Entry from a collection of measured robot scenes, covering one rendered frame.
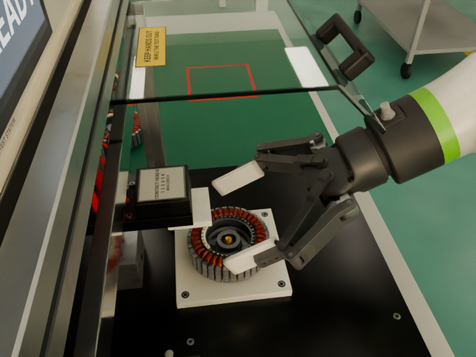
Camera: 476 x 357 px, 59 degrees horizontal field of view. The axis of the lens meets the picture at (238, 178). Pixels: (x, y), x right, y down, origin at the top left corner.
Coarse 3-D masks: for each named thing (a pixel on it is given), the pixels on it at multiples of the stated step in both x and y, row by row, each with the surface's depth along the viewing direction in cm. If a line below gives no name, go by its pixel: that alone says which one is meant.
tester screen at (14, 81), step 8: (40, 32) 28; (32, 48) 26; (24, 56) 24; (24, 64) 24; (16, 72) 23; (16, 80) 23; (8, 88) 22; (8, 96) 22; (0, 104) 21; (0, 112) 21
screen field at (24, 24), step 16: (0, 0) 22; (16, 0) 24; (32, 0) 26; (0, 16) 22; (16, 16) 24; (32, 16) 26; (0, 32) 21; (16, 32) 24; (32, 32) 26; (0, 48) 21; (16, 48) 23; (0, 64) 21; (16, 64) 23; (0, 80) 21; (0, 96) 21
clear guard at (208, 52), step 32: (160, 0) 54; (192, 0) 54; (224, 0) 54; (256, 0) 54; (288, 0) 54; (128, 32) 46; (192, 32) 46; (224, 32) 46; (256, 32) 46; (288, 32) 46; (128, 64) 40; (192, 64) 40; (224, 64) 40; (256, 64) 40; (288, 64) 40; (320, 64) 40; (128, 96) 36; (160, 96) 36; (192, 96) 36; (224, 96) 37; (352, 96) 38; (384, 128) 42
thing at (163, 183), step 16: (144, 176) 50; (160, 176) 50; (176, 176) 50; (96, 192) 51; (128, 192) 51; (144, 192) 48; (160, 192) 48; (176, 192) 48; (192, 192) 54; (208, 192) 54; (128, 208) 49; (144, 208) 47; (160, 208) 47; (176, 208) 48; (192, 208) 50; (208, 208) 52; (128, 224) 48; (144, 224) 48; (160, 224) 49; (176, 224) 49; (192, 224) 49; (208, 224) 50
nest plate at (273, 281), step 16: (272, 224) 63; (176, 240) 61; (176, 256) 58; (176, 272) 56; (192, 272) 56; (272, 272) 56; (176, 288) 55; (192, 288) 55; (208, 288) 55; (224, 288) 55; (240, 288) 55; (256, 288) 55; (272, 288) 55; (288, 288) 55; (176, 304) 53; (192, 304) 53; (208, 304) 54
